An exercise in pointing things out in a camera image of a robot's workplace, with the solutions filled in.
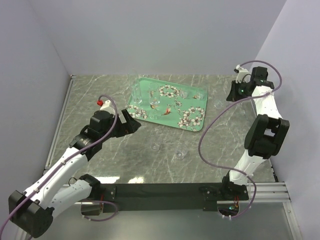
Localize aluminium front rail frame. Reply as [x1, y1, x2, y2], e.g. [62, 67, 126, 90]
[14, 181, 302, 240]

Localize clear stemmed wine glass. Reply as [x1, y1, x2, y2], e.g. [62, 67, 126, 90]
[148, 82, 161, 120]

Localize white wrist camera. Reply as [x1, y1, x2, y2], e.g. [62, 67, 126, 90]
[234, 64, 249, 83]
[97, 99, 115, 115]

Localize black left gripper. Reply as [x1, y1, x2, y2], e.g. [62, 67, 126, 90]
[100, 108, 141, 142]

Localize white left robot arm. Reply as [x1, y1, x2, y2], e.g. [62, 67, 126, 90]
[8, 107, 141, 238]

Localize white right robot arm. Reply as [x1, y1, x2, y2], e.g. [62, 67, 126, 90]
[220, 65, 290, 200]

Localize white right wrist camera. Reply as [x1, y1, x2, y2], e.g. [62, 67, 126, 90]
[234, 64, 249, 83]

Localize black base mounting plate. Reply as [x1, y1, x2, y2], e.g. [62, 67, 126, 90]
[74, 182, 250, 217]

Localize clear low glass front right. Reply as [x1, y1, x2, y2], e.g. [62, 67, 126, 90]
[174, 144, 188, 160]

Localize green floral hummingbird tray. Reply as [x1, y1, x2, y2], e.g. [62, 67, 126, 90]
[127, 77, 208, 132]

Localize tall clear champagne flute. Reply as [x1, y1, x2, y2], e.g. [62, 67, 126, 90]
[129, 74, 142, 105]

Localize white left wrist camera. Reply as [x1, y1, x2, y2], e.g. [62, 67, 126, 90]
[97, 99, 115, 115]

